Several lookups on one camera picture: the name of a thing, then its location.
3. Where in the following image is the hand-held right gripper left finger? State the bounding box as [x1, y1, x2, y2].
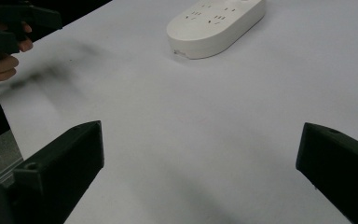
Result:
[12, 120, 105, 224]

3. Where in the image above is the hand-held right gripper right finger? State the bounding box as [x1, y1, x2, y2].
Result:
[296, 122, 358, 224]

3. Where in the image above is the white power strip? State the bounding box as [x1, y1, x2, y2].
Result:
[166, 0, 267, 60]

